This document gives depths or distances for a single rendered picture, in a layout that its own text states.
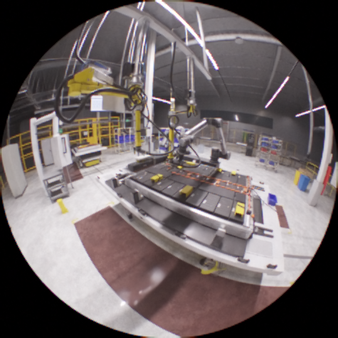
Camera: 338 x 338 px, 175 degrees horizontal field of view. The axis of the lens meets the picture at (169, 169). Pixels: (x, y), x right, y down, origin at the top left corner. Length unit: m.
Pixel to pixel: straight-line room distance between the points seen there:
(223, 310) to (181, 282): 0.71
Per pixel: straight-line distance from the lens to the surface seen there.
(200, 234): 0.95
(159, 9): 10.00
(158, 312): 1.63
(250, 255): 1.05
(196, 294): 1.67
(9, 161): 5.98
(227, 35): 8.21
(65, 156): 3.35
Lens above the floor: 1.63
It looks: 21 degrees down
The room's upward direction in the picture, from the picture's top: 1 degrees clockwise
